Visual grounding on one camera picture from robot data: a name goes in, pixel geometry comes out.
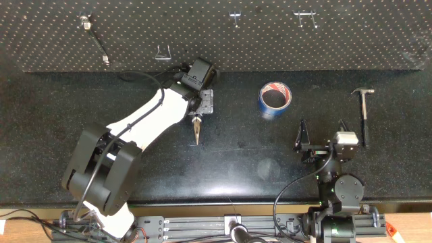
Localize mounting rail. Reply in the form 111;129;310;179
50;205;387;243

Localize wrench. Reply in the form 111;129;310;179
79;15;111;66

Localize hammer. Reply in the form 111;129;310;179
350;87;375;149

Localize black pegboard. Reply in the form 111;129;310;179
0;0;432;74

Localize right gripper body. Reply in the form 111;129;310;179
301;144;334;163

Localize roll of blue tape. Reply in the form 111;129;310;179
258;81;293;118

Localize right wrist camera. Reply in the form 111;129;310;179
332;131;360;160

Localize black cable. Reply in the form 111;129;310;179
72;65;190;223
272;153;335;243

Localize pliers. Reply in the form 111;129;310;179
191;113;204;146

